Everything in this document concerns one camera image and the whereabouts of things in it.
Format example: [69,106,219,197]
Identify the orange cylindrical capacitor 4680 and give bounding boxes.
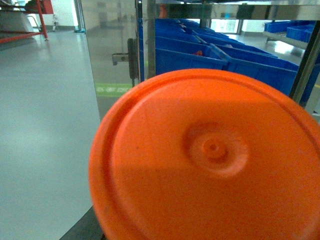
[88,69,320,240]

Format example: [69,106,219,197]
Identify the blue crate behind left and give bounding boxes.
[155,36,228,75]

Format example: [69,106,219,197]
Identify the stainless steel flow rack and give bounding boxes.
[81,0,320,118]

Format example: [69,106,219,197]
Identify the large blue plastic crate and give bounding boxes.
[209,43,299,105]

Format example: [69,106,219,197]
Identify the blue bins on right shelf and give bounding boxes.
[264,20,316,43]

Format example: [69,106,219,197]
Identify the red metal table frame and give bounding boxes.
[0,0,54,44]

